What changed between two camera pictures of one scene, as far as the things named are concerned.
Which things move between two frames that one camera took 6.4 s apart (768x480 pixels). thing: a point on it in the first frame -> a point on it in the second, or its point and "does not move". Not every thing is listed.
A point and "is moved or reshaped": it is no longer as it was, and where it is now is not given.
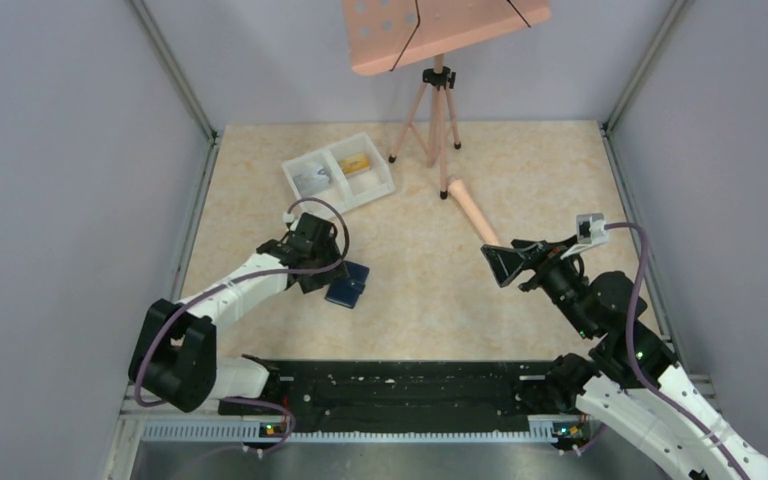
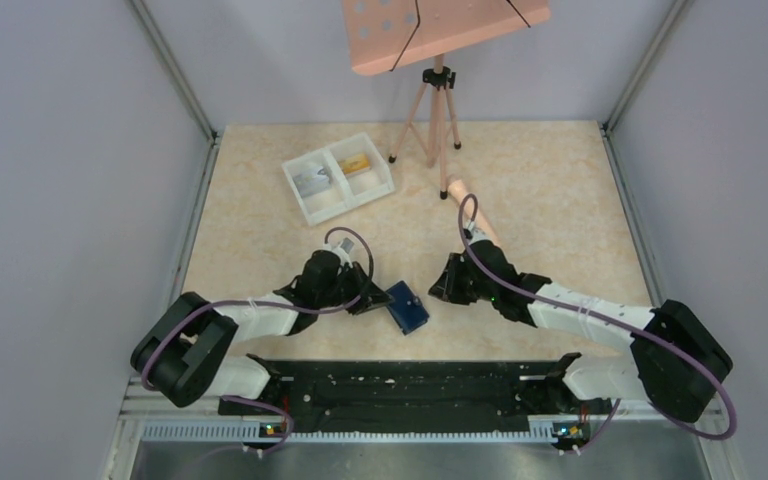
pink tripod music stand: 382,33 does not move
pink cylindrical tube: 487,234 does not move
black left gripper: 317,282 -> 377,298
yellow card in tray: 354,163 does not move
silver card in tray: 313,180 does not move
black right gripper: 539,255 -> 447,287
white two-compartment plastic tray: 346,175 does not move
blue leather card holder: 347,291 is moved or reshaped
